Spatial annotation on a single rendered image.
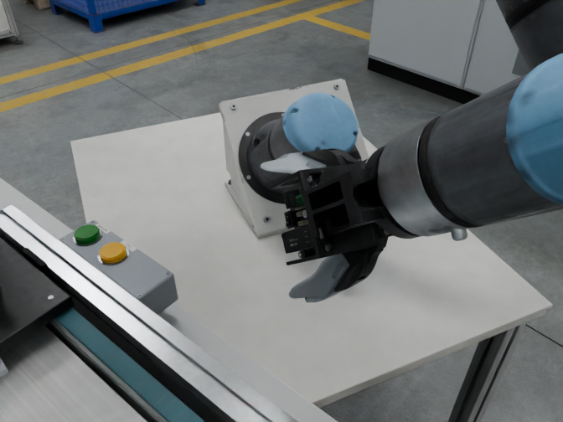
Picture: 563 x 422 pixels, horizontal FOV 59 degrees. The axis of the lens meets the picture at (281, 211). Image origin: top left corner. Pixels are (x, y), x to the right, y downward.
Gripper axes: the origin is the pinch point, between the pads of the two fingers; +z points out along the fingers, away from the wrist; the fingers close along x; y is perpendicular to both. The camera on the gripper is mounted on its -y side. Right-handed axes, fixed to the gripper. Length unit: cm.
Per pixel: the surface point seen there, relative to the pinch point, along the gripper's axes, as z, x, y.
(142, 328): 24.6, 7.6, 12.2
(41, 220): 65, -16, 19
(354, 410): 94, 54, -65
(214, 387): 14.7, 16.0, 7.4
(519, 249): 97, 20, -172
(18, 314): 33.1, 2.1, 26.2
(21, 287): 36.7, -1.7, 25.3
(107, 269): 34.7, -1.9, 13.4
